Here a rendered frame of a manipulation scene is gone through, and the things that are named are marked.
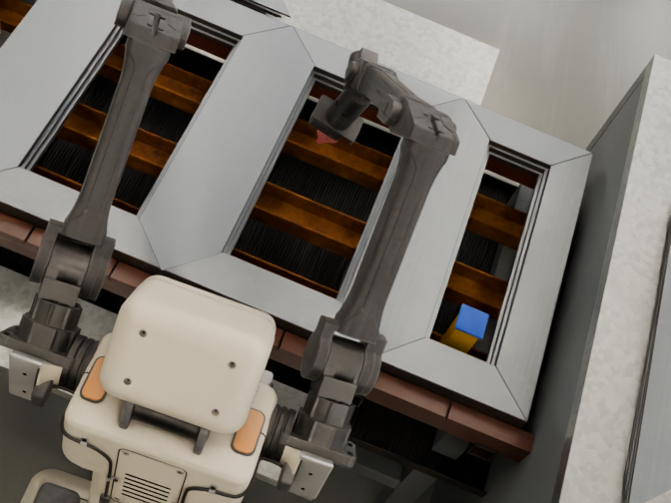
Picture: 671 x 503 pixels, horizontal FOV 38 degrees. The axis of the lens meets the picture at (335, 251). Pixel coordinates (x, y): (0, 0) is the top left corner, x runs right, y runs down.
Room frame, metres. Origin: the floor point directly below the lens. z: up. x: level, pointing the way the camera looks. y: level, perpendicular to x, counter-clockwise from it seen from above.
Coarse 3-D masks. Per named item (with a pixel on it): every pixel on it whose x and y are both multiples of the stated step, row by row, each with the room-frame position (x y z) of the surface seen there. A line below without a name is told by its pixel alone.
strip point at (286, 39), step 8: (264, 32) 1.60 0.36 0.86; (272, 32) 1.61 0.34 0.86; (280, 32) 1.62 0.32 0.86; (288, 32) 1.63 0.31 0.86; (296, 32) 1.64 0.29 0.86; (256, 40) 1.57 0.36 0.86; (264, 40) 1.58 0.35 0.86; (272, 40) 1.59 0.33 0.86; (280, 40) 1.60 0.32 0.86; (288, 40) 1.61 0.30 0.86; (296, 40) 1.62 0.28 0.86; (280, 48) 1.57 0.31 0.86; (288, 48) 1.58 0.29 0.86; (296, 48) 1.59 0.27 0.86; (304, 48) 1.60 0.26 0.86; (296, 56) 1.57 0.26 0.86; (304, 56) 1.58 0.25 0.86; (312, 64) 1.57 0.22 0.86
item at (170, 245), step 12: (144, 228) 0.98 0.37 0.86; (156, 228) 1.00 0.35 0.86; (156, 240) 0.97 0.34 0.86; (168, 240) 0.98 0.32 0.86; (180, 240) 0.99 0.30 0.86; (156, 252) 0.94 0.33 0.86; (168, 252) 0.95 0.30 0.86; (180, 252) 0.96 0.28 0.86; (192, 252) 0.98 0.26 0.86; (204, 252) 0.99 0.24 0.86; (216, 252) 1.00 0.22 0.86
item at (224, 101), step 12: (216, 84) 1.40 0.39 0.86; (216, 96) 1.37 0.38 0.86; (228, 96) 1.38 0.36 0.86; (240, 96) 1.39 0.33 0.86; (204, 108) 1.32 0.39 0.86; (216, 108) 1.34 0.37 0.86; (228, 108) 1.35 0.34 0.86; (240, 108) 1.36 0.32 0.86; (252, 108) 1.38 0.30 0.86; (264, 108) 1.39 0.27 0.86; (276, 108) 1.40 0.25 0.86; (240, 120) 1.33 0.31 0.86; (252, 120) 1.35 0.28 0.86; (264, 120) 1.36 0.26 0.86; (276, 120) 1.37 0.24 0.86; (264, 132) 1.33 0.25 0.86; (276, 132) 1.34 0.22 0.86
